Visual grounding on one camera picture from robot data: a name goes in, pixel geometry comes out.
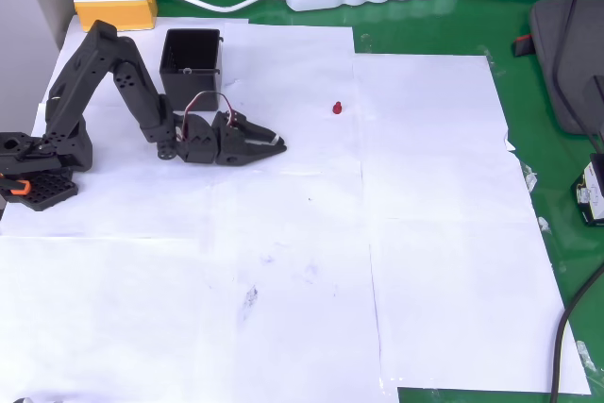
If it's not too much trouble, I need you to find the black open box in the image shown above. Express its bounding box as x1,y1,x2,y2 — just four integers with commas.
159,28,225,112

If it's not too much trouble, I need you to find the yellow cardboard box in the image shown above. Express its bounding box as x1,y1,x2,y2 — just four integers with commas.
73,0,159,34

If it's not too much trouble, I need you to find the green desk mat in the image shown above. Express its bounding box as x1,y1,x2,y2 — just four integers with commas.
92,0,604,403

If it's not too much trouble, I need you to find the orange clamp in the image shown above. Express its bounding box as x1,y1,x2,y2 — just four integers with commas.
0,175,32,197

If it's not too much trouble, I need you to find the small black white carton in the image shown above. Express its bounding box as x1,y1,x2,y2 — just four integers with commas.
570,153,604,227

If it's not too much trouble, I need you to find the grey laptop sleeve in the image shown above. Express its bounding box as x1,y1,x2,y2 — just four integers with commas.
512,0,604,136

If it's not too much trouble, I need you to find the red white servo wire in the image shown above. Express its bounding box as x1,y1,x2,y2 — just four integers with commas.
180,90,238,143

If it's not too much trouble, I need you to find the thin black cable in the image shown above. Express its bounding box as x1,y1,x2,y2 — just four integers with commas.
552,0,604,154

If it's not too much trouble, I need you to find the thick black cable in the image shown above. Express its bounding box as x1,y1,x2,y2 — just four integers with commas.
549,263,604,403

